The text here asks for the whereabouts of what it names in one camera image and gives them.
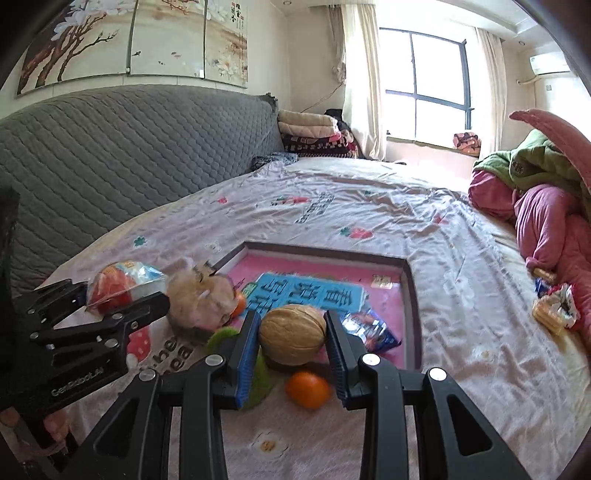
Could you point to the white curtain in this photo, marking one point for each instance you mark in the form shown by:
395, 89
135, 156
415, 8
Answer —
496, 90
355, 32

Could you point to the white left curtain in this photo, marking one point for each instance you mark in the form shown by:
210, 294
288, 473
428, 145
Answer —
355, 32

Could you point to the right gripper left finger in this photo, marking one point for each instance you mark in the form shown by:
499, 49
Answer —
131, 440

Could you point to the pink and blue book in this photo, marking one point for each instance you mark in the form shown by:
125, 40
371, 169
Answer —
268, 281

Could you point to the pink patterned bed sheet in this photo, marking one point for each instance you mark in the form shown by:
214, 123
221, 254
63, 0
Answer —
474, 297

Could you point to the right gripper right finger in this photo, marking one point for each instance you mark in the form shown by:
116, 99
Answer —
455, 440

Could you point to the blue snack packet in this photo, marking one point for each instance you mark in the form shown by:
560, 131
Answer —
371, 329

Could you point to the white right curtain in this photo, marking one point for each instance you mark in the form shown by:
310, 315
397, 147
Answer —
496, 90

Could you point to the snack packets on bed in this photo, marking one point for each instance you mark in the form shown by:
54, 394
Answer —
556, 307

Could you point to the grey cardboard box tray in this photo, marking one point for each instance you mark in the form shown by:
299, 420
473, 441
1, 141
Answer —
406, 356

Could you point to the dark patterned cloth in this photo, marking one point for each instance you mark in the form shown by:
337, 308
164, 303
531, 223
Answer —
284, 158

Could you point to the floral wall painting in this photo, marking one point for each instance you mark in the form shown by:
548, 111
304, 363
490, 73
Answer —
180, 38

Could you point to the stack of folded blankets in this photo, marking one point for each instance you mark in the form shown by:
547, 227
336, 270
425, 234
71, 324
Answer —
317, 135

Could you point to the red snack bag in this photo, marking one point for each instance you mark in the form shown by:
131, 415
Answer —
120, 283

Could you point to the pink pillow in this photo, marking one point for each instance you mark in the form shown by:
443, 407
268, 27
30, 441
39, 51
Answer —
569, 140

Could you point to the colourful bag on windowsill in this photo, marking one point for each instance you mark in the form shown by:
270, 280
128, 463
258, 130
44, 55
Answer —
467, 143

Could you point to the green garment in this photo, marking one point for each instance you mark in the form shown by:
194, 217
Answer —
537, 160

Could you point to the white air conditioner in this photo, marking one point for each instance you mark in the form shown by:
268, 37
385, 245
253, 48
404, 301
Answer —
549, 63

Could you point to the orange tangerine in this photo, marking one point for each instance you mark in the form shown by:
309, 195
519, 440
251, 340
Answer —
308, 390
241, 304

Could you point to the window with dark frame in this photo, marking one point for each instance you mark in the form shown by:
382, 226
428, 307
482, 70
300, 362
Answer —
426, 83

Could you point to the beige drawstring pouch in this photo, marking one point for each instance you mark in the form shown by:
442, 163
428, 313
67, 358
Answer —
201, 301

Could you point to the grey quilted headboard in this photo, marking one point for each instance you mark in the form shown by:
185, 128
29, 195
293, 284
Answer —
86, 162

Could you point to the pink quilt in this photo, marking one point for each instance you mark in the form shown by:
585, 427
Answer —
551, 233

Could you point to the brown walnut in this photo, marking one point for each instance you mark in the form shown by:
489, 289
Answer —
293, 334

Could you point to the person's left hand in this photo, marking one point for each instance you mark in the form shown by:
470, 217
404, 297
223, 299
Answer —
56, 424

